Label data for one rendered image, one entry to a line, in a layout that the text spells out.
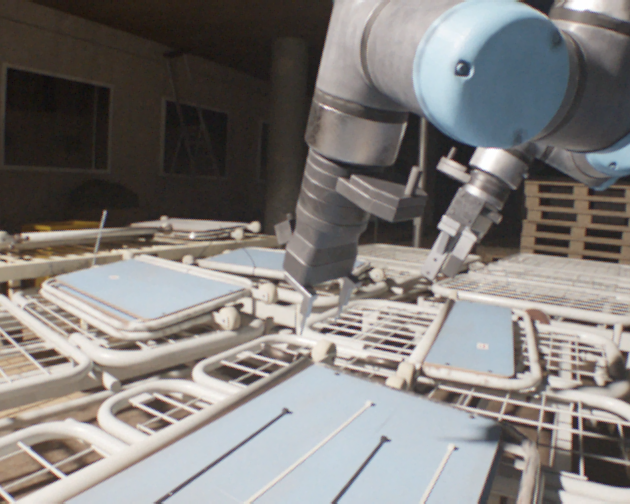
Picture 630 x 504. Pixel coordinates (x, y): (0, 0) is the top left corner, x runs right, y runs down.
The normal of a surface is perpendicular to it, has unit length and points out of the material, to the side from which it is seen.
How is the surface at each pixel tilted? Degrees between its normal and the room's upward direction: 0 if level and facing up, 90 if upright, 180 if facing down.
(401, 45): 88
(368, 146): 115
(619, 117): 121
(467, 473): 5
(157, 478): 5
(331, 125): 102
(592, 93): 107
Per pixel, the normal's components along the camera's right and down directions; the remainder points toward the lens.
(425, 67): -0.91, 0.18
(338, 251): 0.61, 0.46
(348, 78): -0.43, 0.36
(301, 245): -0.65, -0.14
